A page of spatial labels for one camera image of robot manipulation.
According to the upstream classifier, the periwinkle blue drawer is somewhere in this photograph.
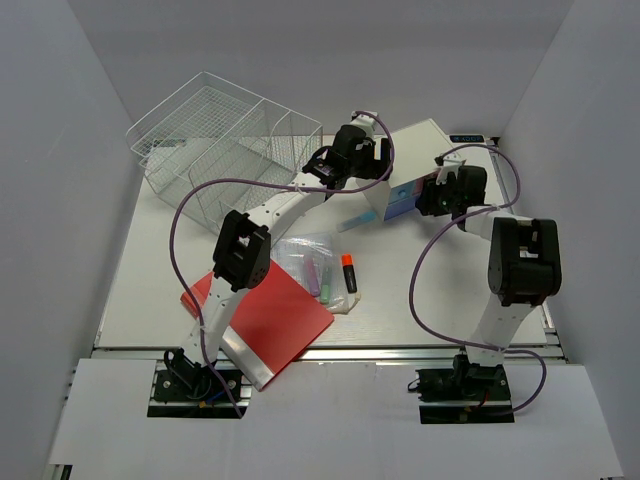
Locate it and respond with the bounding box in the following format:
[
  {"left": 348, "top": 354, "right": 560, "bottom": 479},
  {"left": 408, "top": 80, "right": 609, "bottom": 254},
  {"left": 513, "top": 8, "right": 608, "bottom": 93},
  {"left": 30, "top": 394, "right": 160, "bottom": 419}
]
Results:
[{"left": 383, "top": 197, "right": 417, "bottom": 222}]

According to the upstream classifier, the purple highlighter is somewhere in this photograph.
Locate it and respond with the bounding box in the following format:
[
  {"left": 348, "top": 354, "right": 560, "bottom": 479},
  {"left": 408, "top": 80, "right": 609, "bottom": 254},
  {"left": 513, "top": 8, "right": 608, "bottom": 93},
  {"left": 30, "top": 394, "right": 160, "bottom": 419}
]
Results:
[{"left": 303, "top": 254, "right": 320, "bottom": 298}]

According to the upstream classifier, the blue highlighter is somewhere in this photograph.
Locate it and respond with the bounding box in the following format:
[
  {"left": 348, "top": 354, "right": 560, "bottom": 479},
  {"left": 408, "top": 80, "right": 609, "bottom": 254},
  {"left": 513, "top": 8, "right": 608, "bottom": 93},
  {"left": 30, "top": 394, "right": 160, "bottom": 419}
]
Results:
[{"left": 336, "top": 210, "right": 377, "bottom": 233}]

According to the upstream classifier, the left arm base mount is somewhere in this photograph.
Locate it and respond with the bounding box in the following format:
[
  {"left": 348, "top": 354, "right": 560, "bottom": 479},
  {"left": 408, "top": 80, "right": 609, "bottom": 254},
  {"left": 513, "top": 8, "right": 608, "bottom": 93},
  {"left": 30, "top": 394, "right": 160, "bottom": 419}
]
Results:
[{"left": 147, "top": 349, "right": 250, "bottom": 420}]

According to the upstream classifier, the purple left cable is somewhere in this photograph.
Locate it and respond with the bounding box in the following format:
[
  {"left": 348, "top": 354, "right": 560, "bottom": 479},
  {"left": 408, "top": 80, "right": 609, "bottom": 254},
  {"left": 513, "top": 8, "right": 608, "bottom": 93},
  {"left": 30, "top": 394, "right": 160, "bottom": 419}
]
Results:
[{"left": 168, "top": 110, "right": 396, "bottom": 419}]

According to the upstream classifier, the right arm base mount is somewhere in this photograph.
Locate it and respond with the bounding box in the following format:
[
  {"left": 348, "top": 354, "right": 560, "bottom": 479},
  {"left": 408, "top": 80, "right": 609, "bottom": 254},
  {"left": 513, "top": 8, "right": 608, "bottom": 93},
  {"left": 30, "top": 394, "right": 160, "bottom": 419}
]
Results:
[{"left": 407, "top": 354, "right": 515, "bottom": 425}]

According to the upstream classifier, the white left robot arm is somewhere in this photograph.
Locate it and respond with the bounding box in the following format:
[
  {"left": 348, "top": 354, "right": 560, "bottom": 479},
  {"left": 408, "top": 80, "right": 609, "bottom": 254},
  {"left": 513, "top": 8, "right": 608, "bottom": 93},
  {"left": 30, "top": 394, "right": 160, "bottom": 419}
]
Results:
[{"left": 169, "top": 111, "right": 395, "bottom": 399}]

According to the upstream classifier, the orange black highlighter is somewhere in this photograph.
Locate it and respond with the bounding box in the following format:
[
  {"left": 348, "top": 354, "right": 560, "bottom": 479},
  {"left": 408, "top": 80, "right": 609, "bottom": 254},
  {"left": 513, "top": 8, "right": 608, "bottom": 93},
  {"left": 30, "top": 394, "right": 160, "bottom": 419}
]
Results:
[{"left": 341, "top": 254, "right": 358, "bottom": 294}]

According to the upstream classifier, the light blue drawer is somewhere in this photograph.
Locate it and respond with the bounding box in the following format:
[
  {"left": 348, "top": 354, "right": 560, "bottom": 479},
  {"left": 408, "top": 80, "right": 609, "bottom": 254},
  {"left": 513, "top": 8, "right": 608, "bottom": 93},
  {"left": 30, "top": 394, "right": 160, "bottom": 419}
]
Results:
[{"left": 389, "top": 182, "right": 414, "bottom": 204}]

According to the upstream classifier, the blue label sticker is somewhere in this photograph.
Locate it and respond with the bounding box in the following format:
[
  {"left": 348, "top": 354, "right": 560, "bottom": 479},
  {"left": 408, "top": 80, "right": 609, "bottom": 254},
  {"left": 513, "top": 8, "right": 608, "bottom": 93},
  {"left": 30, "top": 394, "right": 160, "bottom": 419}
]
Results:
[{"left": 449, "top": 134, "right": 485, "bottom": 144}]

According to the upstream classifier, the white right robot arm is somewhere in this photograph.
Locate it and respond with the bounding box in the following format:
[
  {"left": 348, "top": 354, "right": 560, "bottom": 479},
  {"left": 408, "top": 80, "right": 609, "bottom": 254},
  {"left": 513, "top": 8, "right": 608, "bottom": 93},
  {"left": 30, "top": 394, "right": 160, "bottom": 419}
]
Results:
[{"left": 416, "top": 166, "right": 562, "bottom": 399}]

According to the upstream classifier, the white wire mesh organizer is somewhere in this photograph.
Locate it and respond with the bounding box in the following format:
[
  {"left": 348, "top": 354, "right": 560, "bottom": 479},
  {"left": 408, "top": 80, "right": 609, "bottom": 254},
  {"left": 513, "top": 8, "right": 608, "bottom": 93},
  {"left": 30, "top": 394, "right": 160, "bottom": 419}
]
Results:
[{"left": 126, "top": 72, "right": 323, "bottom": 233}]

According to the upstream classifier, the white mini drawer cabinet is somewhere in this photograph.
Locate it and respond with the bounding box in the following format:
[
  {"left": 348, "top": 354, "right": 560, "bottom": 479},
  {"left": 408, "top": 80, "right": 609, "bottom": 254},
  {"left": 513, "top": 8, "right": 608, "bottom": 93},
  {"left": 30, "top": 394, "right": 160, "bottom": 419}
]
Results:
[{"left": 363, "top": 118, "right": 453, "bottom": 221}]

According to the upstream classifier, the pink drawer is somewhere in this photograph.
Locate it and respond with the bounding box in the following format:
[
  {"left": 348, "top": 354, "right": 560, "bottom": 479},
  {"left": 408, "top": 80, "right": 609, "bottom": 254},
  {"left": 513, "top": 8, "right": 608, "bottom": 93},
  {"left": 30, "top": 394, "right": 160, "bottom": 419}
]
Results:
[{"left": 411, "top": 176, "right": 429, "bottom": 197}]

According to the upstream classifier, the purple cable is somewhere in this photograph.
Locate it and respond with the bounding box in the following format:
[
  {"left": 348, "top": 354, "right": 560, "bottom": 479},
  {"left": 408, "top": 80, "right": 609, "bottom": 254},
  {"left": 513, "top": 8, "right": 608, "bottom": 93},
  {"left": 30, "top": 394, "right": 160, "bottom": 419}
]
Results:
[
  {"left": 168, "top": 110, "right": 396, "bottom": 419},
  {"left": 408, "top": 144, "right": 547, "bottom": 415}
]

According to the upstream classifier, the clear plastic bag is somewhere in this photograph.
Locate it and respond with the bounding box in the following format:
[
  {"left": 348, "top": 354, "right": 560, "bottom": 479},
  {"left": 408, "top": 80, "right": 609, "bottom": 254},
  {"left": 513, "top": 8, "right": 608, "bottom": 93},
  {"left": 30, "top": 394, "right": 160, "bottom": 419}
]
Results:
[{"left": 271, "top": 232, "right": 349, "bottom": 314}]

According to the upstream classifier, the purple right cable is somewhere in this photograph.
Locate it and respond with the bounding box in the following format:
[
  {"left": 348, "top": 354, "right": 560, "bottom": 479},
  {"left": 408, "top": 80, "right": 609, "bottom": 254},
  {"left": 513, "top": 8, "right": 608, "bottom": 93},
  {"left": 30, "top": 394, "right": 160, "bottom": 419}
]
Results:
[{"left": 408, "top": 144, "right": 547, "bottom": 415}]

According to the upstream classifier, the red folder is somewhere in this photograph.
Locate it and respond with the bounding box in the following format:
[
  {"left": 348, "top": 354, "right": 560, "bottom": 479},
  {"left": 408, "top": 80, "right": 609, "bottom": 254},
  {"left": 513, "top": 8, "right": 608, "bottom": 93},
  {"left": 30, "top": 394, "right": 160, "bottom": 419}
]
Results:
[{"left": 205, "top": 262, "right": 334, "bottom": 391}]

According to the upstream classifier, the green highlighter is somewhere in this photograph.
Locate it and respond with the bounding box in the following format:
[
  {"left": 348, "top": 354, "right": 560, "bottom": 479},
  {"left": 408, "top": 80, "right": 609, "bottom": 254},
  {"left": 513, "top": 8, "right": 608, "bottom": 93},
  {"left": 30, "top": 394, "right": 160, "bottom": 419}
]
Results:
[{"left": 319, "top": 265, "right": 333, "bottom": 306}]

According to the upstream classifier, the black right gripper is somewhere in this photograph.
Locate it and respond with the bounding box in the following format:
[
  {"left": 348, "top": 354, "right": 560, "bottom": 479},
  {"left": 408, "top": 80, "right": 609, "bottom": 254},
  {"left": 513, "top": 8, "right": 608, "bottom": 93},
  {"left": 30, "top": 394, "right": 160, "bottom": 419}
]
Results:
[{"left": 416, "top": 174, "right": 462, "bottom": 217}]

